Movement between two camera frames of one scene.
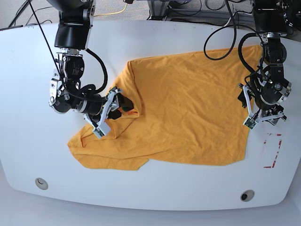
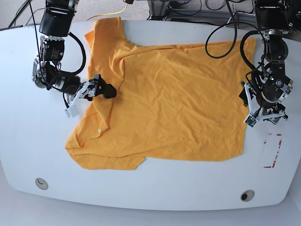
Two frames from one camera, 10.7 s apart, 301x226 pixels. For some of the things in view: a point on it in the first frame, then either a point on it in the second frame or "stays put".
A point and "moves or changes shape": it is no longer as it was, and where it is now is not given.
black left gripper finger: (273, 121) stays put
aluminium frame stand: (159, 11) stays put
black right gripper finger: (125, 103) to (106, 90)
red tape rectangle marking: (274, 164) stays put
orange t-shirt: (193, 111) moves or changes shape
